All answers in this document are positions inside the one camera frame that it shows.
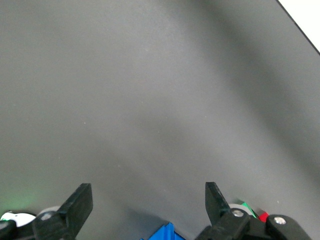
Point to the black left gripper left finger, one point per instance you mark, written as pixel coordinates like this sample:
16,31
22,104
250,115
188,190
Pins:
62,222

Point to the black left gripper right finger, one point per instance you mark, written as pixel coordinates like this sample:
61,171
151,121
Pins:
225,227

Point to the small green cube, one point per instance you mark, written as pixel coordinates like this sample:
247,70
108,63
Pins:
250,208

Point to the small red cube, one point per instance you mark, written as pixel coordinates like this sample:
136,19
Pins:
263,216

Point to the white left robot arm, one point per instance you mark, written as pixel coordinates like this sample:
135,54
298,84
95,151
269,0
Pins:
20,218

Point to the blue plastic storage bin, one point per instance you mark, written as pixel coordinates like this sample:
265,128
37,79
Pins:
165,232

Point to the dark grey table mat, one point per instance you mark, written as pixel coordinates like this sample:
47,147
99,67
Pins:
150,100

